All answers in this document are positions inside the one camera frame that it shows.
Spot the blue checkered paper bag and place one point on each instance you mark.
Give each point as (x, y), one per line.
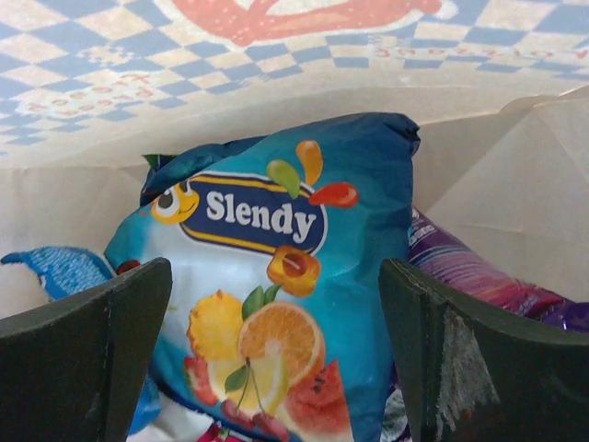
(499, 89)

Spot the purple snack bag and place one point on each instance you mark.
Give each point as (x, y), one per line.
(449, 261)

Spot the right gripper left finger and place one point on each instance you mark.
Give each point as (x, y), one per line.
(73, 370)

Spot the blue Slendy candy bag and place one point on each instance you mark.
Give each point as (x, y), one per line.
(275, 326)

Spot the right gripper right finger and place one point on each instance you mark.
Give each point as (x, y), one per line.
(469, 371)

